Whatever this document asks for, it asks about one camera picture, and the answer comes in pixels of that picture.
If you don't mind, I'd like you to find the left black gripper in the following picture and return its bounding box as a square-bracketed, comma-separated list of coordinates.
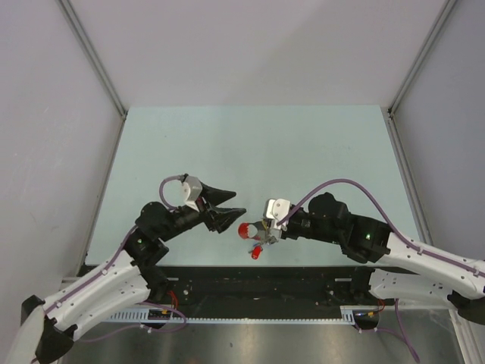
[158, 181, 245, 242]

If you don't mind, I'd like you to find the red handled keyring holder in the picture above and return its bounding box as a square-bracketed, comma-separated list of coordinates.
[238, 221, 277, 245]

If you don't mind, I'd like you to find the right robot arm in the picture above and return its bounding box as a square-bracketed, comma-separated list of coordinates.
[265, 193, 484, 325]

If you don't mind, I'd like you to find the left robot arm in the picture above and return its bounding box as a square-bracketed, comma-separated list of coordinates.
[6, 174, 246, 363]

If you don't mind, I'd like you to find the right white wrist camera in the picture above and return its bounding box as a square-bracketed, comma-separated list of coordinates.
[263, 199, 291, 231]

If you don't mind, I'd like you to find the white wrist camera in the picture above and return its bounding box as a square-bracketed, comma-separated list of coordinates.
[181, 174, 202, 212]
[263, 199, 291, 231]

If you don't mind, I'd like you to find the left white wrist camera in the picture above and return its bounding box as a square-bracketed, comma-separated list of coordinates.
[181, 174, 202, 212]

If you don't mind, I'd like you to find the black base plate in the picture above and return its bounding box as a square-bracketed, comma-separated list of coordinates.
[77, 265, 443, 319]

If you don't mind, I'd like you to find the slotted cable duct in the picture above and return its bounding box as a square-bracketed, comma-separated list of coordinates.
[105, 307, 380, 328]

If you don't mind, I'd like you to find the left aluminium frame post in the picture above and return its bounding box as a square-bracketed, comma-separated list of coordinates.
[55, 0, 127, 121]

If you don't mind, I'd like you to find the aluminium frame post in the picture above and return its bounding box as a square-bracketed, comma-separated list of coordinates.
[55, 0, 127, 121]
[386, 0, 460, 117]

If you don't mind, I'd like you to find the right aluminium frame post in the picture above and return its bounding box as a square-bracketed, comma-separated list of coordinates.
[386, 0, 460, 117]

